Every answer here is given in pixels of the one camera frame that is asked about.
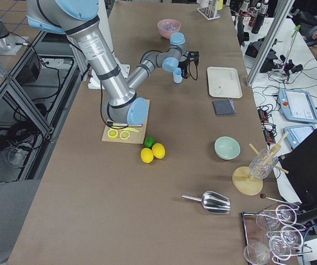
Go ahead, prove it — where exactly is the yellow lemon lower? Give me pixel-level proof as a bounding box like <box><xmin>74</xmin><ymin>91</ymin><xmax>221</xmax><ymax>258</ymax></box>
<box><xmin>140</xmin><ymin>147</ymin><xmax>154</xmax><ymax>163</ymax></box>

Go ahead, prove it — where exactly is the wine glass rack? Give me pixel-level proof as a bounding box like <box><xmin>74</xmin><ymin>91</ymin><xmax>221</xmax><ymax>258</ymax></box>
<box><xmin>241</xmin><ymin>204</ymin><xmax>313</xmax><ymax>264</ymax></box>

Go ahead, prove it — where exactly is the lemon slice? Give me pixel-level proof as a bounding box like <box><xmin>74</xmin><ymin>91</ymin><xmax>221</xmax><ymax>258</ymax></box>
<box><xmin>119</xmin><ymin>130</ymin><xmax>130</xmax><ymax>140</ymax></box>
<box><xmin>107</xmin><ymin>129</ymin><xmax>119</xmax><ymax>139</ymax></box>

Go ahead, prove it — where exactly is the steel knife handle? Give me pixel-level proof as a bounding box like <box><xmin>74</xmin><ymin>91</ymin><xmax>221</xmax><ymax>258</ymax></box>
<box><xmin>107</xmin><ymin>121</ymin><xmax>143</xmax><ymax>128</ymax></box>

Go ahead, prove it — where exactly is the green lime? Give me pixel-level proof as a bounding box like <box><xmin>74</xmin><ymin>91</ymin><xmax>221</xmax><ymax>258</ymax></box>
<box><xmin>144</xmin><ymin>136</ymin><xmax>156</xmax><ymax>149</ymax></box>

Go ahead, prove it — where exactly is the blue teach pendant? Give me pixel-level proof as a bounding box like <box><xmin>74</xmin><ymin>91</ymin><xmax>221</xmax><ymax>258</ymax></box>
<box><xmin>278</xmin><ymin>89</ymin><xmax>317</xmax><ymax>124</ymax></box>
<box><xmin>283</xmin><ymin>124</ymin><xmax>316</xmax><ymax>149</ymax></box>

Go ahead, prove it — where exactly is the crystal glass on stand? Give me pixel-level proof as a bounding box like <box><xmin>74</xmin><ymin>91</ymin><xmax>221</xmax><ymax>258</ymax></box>
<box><xmin>249</xmin><ymin>149</ymin><xmax>278</xmax><ymax>179</ymax></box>

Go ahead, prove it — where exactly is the pink bowl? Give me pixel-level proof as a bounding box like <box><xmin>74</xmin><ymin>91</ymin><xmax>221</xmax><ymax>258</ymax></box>
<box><xmin>157</xmin><ymin>19</ymin><xmax>181</xmax><ymax>39</ymax></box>

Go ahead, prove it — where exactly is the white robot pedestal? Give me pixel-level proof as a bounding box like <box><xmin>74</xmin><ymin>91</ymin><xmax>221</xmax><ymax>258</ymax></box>
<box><xmin>71</xmin><ymin>1</ymin><xmax>128</xmax><ymax>97</ymax></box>

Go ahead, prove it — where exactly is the black laptop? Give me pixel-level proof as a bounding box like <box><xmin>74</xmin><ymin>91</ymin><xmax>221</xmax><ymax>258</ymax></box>
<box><xmin>280</xmin><ymin>129</ymin><xmax>317</xmax><ymax>205</ymax></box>

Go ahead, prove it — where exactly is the yellow lemon upper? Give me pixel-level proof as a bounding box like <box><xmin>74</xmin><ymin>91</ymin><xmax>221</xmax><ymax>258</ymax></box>
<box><xmin>151</xmin><ymin>142</ymin><xmax>166</xmax><ymax>159</ymax></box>

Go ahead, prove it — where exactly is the mint green bowl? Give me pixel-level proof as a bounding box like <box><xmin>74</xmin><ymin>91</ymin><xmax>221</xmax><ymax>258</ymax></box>
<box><xmin>214</xmin><ymin>136</ymin><xmax>241</xmax><ymax>160</ymax></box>

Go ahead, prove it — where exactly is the light blue plastic cup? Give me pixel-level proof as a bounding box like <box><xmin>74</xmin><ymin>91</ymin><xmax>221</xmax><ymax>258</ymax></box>
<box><xmin>172</xmin><ymin>67</ymin><xmax>183</xmax><ymax>83</ymax></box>

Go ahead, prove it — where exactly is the yellow plastic knife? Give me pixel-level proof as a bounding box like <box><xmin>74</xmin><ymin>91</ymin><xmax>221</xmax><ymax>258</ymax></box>
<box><xmin>120</xmin><ymin>127</ymin><xmax>140</xmax><ymax>133</ymax></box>

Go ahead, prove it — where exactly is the wooden cutting board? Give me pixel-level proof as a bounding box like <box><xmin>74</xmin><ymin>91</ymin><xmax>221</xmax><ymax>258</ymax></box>
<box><xmin>101</xmin><ymin>97</ymin><xmax>150</xmax><ymax>144</ymax></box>

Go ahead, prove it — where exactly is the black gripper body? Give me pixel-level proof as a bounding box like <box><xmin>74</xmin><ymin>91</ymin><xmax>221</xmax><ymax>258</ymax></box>
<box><xmin>178</xmin><ymin>51</ymin><xmax>199</xmax><ymax>72</ymax></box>

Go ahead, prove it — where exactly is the pile of clear ice cubes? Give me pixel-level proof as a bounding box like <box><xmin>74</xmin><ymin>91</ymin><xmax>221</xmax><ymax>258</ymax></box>
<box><xmin>160</xmin><ymin>20</ymin><xmax>179</xmax><ymax>31</ymax></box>

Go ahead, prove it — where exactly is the grey folded cloth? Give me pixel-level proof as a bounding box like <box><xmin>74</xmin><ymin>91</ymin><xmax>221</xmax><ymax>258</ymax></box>
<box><xmin>212</xmin><ymin>98</ymin><xmax>236</xmax><ymax>115</ymax></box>

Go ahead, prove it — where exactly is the wooden cup stand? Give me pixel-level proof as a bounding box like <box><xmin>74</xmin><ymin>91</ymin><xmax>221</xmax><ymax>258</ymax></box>
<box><xmin>233</xmin><ymin>132</ymin><xmax>289</xmax><ymax>195</ymax></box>

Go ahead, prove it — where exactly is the cream rabbit tray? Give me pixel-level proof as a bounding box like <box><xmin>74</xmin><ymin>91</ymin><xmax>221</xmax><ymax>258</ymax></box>
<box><xmin>207</xmin><ymin>66</ymin><xmax>242</xmax><ymax>99</ymax></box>

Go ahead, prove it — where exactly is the lemon slice lower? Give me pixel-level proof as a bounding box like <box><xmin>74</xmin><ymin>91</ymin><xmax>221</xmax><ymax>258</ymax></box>
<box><xmin>107</xmin><ymin>129</ymin><xmax>119</xmax><ymax>139</ymax></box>

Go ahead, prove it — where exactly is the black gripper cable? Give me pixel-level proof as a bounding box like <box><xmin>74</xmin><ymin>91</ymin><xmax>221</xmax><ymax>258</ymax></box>
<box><xmin>186</xmin><ymin>52</ymin><xmax>200</xmax><ymax>81</ymax></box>

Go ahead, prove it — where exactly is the lemon slice upper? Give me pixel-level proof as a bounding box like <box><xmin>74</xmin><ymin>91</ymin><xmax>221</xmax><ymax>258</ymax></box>
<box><xmin>119</xmin><ymin>130</ymin><xmax>130</xmax><ymax>140</ymax></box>

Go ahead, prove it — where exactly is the yellow lemon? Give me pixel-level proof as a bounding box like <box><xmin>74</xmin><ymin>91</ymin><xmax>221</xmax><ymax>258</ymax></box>
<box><xmin>151</xmin><ymin>142</ymin><xmax>166</xmax><ymax>159</ymax></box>
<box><xmin>140</xmin><ymin>147</ymin><xmax>154</xmax><ymax>163</ymax></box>

